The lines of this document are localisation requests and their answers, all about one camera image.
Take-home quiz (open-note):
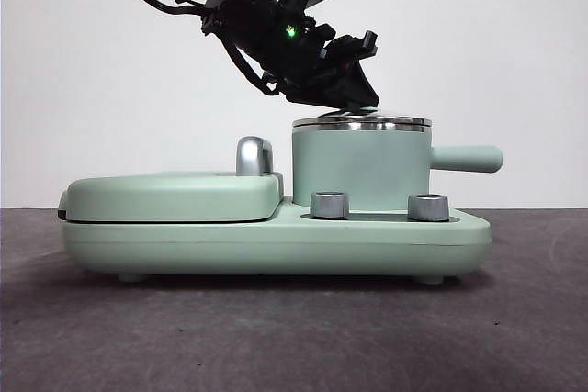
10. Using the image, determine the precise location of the glass pot lid green knob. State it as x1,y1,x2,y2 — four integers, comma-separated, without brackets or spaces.
291,105,433,131

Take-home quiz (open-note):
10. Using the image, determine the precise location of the silver control knob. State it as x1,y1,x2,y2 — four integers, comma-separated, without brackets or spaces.
407,193,450,222
310,190,351,219

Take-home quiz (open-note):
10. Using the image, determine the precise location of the green breakfast maker base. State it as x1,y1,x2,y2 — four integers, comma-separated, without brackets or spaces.
61,194,492,284

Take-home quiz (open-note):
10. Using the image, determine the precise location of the green hinged griddle cover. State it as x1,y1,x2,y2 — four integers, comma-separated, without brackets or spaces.
58,170,287,223

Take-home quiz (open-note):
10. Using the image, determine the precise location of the green steamer pot with handle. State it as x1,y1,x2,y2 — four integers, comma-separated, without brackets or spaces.
291,126,504,212

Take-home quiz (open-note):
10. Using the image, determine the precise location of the chrome griddle cover handle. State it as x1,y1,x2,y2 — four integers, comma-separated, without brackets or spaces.
235,136,277,178

